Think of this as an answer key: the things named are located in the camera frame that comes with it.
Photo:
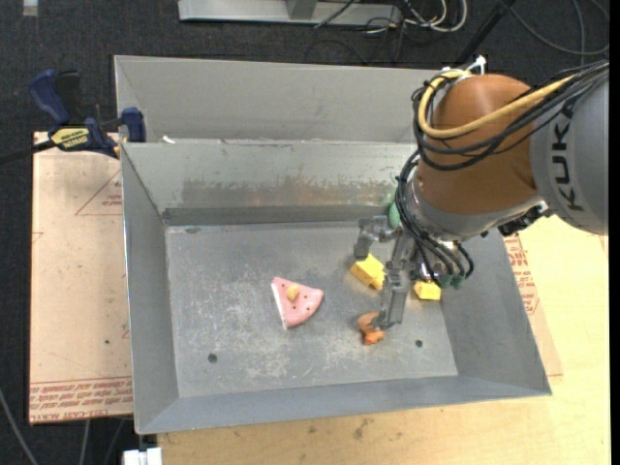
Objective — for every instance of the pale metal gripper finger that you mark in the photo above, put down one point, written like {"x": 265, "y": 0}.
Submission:
{"x": 393, "y": 303}
{"x": 364, "y": 240}

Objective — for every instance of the large yellow toy cheese wedge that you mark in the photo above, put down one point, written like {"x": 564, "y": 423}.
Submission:
{"x": 366, "y": 270}

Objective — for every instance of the orange toy food piece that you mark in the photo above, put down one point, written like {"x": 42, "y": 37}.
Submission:
{"x": 369, "y": 328}

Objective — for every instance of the small yellow toy cheese wedge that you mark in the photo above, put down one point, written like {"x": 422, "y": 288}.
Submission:
{"x": 427, "y": 291}

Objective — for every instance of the pink toy wedge, yellow lump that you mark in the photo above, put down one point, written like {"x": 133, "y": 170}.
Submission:
{"x": 296, "y": 303}

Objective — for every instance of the grey metal bin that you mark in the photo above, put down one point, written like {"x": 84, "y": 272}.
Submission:
{"x": 271, "y": 279}

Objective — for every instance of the brown cardboard board, red print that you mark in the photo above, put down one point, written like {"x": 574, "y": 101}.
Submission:
{"x": 77, "y": 269}

